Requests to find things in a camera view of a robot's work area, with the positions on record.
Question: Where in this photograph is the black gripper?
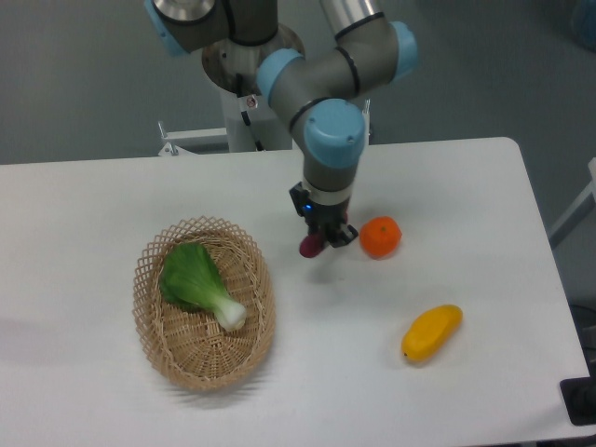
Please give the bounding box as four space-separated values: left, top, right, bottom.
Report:
290 182 359 248

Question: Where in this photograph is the purple sweet potato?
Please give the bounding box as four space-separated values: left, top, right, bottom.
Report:
299 233 325 259

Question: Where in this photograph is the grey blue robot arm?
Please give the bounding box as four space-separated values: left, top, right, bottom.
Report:
144 1 418 258

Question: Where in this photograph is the orange tangerine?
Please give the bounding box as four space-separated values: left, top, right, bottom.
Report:
359 216 402 259

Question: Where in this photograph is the green bok choy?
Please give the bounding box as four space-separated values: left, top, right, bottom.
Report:
159 242 248 332

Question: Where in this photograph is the yellow mango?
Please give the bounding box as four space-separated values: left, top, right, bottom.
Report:
400 305 464 362

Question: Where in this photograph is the woven wicker basket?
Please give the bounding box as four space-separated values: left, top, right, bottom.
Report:
133 216 276 391

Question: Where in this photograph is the black device at table edge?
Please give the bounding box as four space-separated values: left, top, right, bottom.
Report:
560 377 595 427

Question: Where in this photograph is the blue object top right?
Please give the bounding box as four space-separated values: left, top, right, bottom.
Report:
571 0 595 51

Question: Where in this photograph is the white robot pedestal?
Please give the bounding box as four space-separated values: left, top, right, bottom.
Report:
201 24 304 153

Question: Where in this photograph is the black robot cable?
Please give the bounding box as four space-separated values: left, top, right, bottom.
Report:
235 73 266 153

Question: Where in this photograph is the white metal base frame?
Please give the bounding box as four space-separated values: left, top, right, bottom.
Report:
156 98 373 156

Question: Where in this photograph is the white frame leg right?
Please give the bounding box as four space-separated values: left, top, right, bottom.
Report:
547 158 595 250

